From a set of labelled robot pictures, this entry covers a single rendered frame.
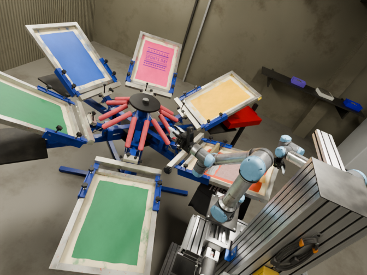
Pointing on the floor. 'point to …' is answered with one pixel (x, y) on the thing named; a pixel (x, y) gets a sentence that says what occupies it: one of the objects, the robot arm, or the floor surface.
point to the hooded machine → (355, 149)
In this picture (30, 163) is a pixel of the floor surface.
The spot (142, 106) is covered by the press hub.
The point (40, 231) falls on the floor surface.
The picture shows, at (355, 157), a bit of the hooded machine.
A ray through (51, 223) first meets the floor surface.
